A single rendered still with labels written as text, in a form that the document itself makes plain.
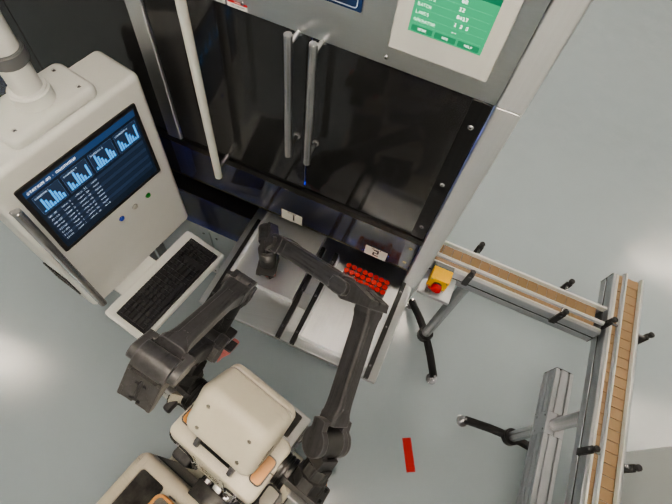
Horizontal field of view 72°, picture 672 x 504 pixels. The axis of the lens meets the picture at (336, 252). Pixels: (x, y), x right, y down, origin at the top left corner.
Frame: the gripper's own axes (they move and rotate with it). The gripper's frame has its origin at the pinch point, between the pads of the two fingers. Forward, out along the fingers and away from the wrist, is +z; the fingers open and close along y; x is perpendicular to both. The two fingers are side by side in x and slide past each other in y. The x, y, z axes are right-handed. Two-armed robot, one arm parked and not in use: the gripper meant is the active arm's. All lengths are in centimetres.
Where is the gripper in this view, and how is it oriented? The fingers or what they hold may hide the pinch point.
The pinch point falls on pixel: (268, 272)
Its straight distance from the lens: 172.8
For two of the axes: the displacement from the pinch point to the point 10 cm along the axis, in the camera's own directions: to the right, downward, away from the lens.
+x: -9.8, -1.8, -0.1
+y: 1.6, -8.8, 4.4
